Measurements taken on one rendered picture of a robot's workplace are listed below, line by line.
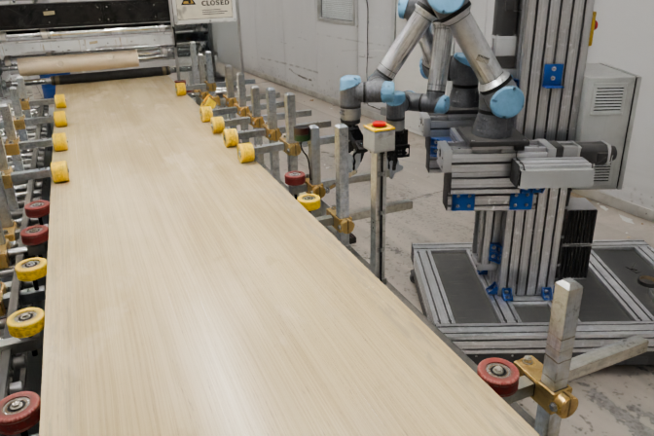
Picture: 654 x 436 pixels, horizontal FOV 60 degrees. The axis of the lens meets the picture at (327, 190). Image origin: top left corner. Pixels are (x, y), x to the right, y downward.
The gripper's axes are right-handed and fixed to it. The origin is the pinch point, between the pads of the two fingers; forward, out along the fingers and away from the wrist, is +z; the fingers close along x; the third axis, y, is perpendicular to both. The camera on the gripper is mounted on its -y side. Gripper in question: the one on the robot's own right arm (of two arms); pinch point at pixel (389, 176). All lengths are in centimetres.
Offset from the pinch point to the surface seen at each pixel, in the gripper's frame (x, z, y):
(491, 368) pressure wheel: -124, -8, -47
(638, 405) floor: -80, 83, 70
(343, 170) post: -31, -18, -36
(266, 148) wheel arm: 23, -12, -46
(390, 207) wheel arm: -26.5, 1.4, -14.6
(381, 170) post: -57, -26, -36
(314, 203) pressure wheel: -29, -7, -46
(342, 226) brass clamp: -33, 1, -38
